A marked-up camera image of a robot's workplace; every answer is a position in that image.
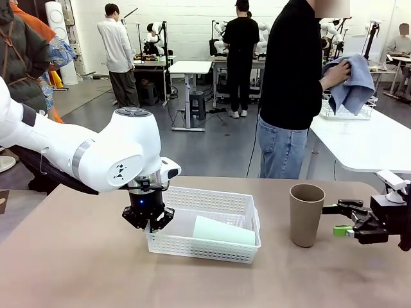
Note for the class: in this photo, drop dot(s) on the blue cleaning cloth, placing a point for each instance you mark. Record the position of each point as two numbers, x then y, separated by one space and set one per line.
356 83

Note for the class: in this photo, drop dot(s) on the white tower air conditioner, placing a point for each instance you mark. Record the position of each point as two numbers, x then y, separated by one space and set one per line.
61 29

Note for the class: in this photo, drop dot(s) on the person's right forearm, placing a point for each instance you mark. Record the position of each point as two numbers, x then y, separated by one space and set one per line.
328 81

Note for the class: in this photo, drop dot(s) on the person's right hand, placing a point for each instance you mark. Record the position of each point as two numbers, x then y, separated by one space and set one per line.
342 72

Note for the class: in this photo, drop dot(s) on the orange garment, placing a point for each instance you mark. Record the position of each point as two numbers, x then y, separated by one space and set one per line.
32 19

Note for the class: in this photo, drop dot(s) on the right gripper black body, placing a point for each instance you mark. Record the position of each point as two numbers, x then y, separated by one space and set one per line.
385 211

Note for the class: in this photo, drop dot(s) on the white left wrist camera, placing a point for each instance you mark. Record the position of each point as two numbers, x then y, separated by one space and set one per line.
170 170

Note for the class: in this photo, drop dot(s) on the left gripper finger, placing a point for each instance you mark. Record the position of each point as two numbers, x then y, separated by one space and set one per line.
133 218
162 219

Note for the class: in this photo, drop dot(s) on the light green cup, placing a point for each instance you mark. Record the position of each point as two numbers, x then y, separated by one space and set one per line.
221 232

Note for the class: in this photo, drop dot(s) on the black camera tripod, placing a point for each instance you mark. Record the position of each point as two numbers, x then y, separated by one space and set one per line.
370 38

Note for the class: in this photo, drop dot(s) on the grey work desk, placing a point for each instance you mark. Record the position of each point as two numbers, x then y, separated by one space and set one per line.
220 61

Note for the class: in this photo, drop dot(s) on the seated person in grey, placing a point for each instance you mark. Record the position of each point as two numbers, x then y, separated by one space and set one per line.
399 45

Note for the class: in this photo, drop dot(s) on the wooden-top work desk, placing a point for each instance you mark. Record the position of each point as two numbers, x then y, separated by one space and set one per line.
154 63

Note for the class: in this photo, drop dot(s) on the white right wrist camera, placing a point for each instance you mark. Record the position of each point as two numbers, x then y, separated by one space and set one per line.
393 183

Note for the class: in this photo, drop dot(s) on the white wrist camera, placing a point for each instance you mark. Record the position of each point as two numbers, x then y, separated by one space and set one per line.
170 170
393 183

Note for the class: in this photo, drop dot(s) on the standing person in black clothes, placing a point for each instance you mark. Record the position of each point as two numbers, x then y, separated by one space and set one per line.
241 48

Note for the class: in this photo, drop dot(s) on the dark plastic stool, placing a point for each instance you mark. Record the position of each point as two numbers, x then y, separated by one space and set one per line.
150 93

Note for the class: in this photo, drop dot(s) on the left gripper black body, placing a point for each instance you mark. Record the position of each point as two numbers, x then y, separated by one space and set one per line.
146 202

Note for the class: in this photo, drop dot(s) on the brown board corner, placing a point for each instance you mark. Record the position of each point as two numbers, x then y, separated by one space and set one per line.
4 202

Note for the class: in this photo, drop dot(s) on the person in white shirt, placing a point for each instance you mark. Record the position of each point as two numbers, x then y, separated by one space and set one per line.
117 48

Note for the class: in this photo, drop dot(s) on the brown fibre cup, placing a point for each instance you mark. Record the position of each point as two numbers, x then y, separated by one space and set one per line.
306 218

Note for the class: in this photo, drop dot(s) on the person in black shirt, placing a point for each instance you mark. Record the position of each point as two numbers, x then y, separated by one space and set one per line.
289 64

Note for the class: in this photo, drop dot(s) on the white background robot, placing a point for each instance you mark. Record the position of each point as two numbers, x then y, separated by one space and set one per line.
154 35
218 32

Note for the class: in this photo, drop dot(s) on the blue patterned garment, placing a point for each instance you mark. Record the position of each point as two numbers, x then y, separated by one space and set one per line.
61 51

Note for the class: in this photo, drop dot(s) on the yellow floor sign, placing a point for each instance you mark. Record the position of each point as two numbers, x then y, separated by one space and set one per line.
57 80

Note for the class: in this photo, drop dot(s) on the white standing desk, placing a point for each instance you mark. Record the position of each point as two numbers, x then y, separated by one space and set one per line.
191 66

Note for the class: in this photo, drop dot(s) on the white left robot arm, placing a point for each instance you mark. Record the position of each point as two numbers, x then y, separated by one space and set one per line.
96 150

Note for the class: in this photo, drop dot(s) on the white desk with legs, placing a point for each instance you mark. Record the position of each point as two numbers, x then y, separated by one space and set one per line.
401 58

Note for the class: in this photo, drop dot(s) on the white perforated plastic basket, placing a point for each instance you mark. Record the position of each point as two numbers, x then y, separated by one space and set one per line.
199 250

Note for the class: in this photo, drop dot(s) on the long beige table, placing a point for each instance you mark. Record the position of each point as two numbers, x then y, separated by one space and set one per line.
382 69

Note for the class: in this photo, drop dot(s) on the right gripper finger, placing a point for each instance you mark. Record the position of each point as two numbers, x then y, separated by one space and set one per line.
369 236
348 207

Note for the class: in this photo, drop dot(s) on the dark green padded jacket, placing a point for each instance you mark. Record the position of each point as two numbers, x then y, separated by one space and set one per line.
19 57

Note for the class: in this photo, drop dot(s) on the grey plastic stool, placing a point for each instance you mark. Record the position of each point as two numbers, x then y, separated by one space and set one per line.
196 102

